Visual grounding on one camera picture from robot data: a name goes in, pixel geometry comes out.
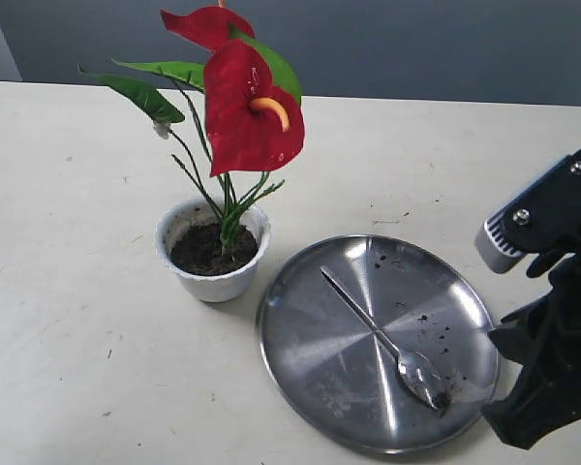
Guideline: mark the round stainless steel plate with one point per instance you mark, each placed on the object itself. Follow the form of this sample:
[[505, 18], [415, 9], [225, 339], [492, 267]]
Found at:
[[335, 373]]

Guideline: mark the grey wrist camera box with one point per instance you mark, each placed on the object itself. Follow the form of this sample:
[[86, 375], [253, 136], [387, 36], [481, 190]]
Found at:
[[543, 219]]

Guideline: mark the small metal spoon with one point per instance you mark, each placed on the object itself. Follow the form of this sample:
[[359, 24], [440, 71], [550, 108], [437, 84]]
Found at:
[[417, 373]]

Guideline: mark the artificial red anthurium plant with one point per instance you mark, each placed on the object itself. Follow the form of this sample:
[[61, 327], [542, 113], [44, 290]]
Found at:
[[252, 123]]

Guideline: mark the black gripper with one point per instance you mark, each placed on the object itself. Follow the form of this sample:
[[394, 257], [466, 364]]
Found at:
[[544, 338]]

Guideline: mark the white scalloped plastic pot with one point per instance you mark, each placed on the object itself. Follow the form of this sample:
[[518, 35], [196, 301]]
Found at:
[[196, 211]]

